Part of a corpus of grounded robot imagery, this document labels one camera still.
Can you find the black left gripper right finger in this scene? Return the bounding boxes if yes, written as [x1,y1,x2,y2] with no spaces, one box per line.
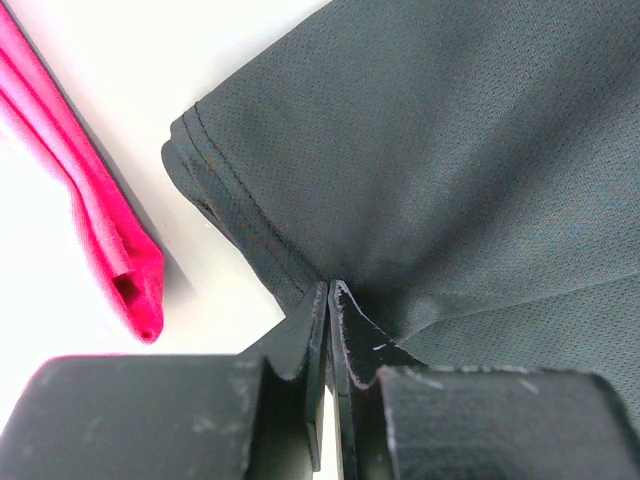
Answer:
[328,281,639,479]

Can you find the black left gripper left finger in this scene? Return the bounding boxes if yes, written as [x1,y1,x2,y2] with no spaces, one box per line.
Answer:
[1,282,328,480]

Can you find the black t shirt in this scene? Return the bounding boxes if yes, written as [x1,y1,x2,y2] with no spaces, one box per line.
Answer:
[162,1,639,418]

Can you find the folded pink t shirt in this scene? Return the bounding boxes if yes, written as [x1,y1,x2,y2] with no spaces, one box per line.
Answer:
[1,8,164,344]

